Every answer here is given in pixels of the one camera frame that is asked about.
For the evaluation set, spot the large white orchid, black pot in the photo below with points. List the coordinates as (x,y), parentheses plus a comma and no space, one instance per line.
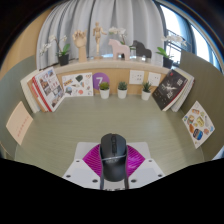
(167,62)

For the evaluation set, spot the black book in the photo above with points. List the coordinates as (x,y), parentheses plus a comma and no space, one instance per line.
(169,89)

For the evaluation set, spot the white wall outlet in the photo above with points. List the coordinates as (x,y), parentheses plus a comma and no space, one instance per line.
(154,79)
(136,77)

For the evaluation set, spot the black computer mouse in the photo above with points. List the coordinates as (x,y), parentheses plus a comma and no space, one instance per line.
(113,158)

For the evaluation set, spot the grey curtain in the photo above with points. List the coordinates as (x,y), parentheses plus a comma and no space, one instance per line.
(110,16)

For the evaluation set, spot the magazine with photo cover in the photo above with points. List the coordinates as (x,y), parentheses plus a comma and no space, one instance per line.
(50,88)

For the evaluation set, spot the white printed mouse pad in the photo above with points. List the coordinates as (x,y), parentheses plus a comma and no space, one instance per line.
(85,148)

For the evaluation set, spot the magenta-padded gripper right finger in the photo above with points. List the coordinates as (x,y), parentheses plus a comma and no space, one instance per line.
(148,172)

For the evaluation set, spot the small white orchid, black pot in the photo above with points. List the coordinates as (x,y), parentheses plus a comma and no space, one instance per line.
(63,59)

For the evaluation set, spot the dark wooden horse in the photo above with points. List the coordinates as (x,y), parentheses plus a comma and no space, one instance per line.
(141,50)

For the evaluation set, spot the colourful sticker sheet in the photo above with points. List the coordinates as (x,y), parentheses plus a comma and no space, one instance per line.
(198,125)

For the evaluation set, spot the pink wooden horse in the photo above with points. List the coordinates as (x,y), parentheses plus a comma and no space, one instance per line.
(120,50)

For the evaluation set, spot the wooden desk ledge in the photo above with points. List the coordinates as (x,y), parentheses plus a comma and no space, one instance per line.
(116,65)

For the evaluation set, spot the purple round sign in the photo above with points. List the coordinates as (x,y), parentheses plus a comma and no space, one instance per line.
(100,79)

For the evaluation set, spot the white card with drawings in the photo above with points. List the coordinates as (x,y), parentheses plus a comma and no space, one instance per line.
(77,85)

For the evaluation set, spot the orange book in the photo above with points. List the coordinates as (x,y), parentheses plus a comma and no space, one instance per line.
(36,98)

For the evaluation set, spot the wooden hand model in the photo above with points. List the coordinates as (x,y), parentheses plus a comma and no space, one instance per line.
(81,45)

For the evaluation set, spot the window with dark frame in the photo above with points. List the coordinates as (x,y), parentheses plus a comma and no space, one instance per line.
(200,36)

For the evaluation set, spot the white book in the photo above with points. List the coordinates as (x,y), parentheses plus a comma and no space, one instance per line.
(27,90)

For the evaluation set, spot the pale pink card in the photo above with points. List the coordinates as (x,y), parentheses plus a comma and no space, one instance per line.
(19,123)

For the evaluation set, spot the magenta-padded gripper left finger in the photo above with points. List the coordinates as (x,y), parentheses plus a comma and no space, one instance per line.
(78,173)

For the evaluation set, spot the green felt divider panel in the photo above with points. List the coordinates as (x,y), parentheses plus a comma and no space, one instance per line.
(206,83)
(11,86)

